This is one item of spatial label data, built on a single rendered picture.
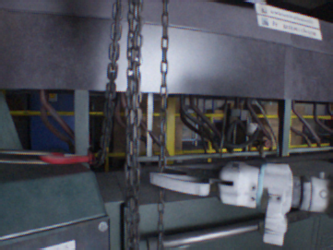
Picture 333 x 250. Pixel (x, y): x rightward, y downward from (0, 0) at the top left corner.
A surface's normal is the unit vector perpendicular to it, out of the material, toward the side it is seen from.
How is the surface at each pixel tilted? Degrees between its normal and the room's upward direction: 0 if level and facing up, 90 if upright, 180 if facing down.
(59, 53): 90
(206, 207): 90
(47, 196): 45
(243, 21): 78
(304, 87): 90
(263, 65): 90
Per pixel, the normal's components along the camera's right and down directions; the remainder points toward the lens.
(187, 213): 0.30, 0.08
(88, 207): 0.44, -0.65
